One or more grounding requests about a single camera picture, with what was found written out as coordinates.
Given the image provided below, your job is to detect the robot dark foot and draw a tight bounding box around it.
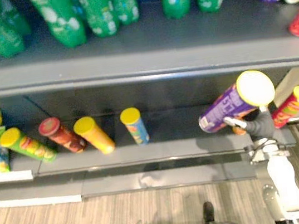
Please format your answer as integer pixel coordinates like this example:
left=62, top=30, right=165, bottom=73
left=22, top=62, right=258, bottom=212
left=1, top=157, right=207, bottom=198
left=199, top=196, right=242, bottom=224

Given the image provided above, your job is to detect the grey bottle shelf board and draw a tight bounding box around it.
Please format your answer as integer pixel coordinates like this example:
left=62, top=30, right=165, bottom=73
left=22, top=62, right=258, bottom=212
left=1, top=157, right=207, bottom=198
left=0, top=0, right=299, bottom=113

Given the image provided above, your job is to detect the green chips can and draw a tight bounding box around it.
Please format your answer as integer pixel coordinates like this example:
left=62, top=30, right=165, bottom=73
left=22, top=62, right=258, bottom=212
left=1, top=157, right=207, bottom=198
left=0, top=121, right=59, bottom=171

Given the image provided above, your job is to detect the white shelf price strip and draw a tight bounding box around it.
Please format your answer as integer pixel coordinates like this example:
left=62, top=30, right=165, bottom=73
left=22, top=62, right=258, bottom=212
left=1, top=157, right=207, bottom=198
left=0, top=164, right=34, bottom=185

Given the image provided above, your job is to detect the blue chips can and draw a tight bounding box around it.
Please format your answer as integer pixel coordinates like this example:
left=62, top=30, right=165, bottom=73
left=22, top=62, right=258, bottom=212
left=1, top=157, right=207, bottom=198
left=118, top=105, right=151, bottom=148

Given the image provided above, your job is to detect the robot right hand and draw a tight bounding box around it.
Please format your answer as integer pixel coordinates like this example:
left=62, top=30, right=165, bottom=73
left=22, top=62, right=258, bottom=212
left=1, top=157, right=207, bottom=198
left=222, top=103, right=277, bottom=145

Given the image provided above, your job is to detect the grey chips shelf board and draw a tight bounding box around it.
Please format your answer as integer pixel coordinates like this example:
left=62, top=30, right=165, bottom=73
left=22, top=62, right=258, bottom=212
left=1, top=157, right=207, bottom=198
left=0, top=55, right=299, bottom=217

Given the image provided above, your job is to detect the orange chips can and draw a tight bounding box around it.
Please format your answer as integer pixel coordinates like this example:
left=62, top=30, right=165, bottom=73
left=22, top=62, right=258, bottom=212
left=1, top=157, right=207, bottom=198
left=71, top=112, right=117, bottom=159

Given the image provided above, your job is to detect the dark red chips can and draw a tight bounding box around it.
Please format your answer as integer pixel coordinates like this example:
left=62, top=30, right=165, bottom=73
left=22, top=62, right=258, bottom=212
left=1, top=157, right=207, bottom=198
left=36, top=113, right=89, bottom=159

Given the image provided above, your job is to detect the purple chips can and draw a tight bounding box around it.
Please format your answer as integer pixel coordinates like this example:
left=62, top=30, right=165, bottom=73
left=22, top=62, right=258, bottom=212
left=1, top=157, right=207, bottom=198
left=192, top=66, right=281, bottom=142

